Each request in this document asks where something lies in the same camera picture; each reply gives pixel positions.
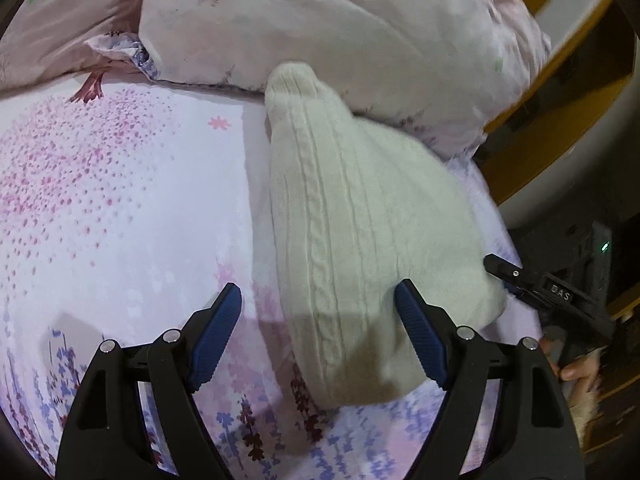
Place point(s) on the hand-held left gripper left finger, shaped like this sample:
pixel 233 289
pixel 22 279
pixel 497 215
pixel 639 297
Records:
pixel 215 335

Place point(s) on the wooden headboard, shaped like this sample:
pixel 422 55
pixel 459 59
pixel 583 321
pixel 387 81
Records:
pixel 550 150

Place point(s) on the floral pink pillow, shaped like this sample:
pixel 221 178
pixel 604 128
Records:
pixel 75 20
pixel 350 25

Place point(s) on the floral pink bed sheet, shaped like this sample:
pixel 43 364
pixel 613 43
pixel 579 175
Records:
pixel 100 210

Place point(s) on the person's right hand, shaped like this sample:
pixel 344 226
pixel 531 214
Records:
pixel 580 372

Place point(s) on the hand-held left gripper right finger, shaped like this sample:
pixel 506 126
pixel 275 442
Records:
pixel 420 335

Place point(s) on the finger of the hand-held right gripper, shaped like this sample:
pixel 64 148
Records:
pixel 515 275

